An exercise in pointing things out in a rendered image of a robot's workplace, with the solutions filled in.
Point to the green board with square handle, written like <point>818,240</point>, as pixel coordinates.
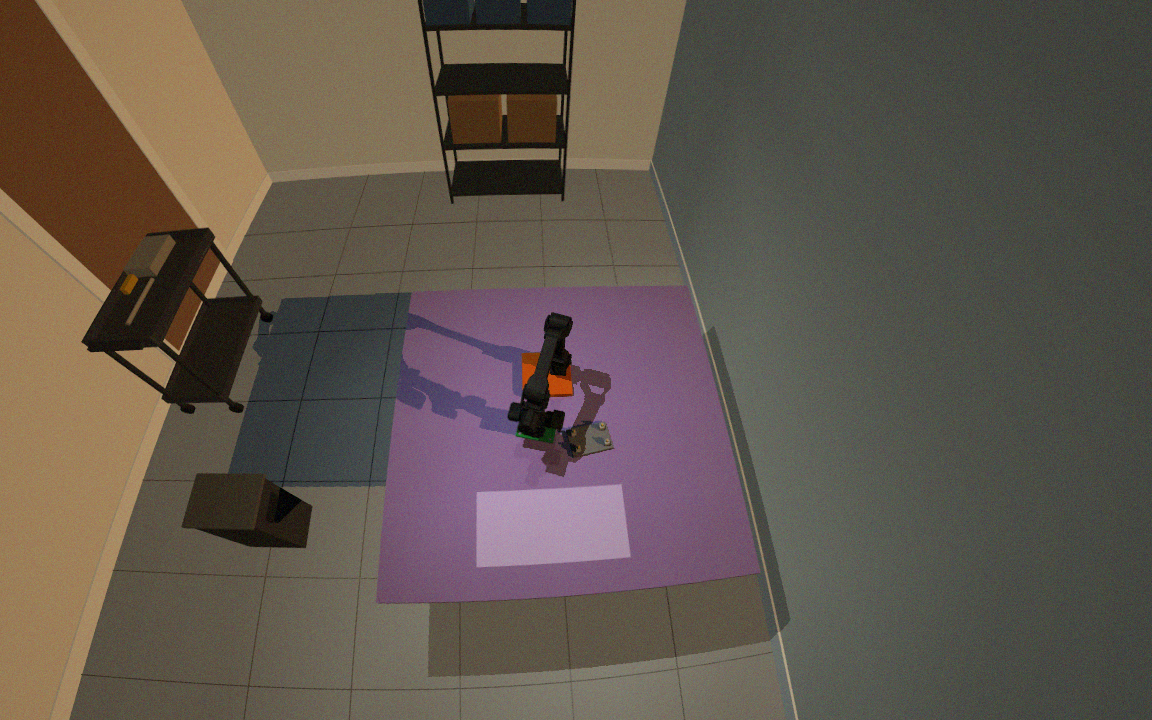
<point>549,433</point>

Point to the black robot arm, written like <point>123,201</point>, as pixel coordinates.
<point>554,358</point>

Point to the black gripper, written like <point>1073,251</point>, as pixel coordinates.
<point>552,420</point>

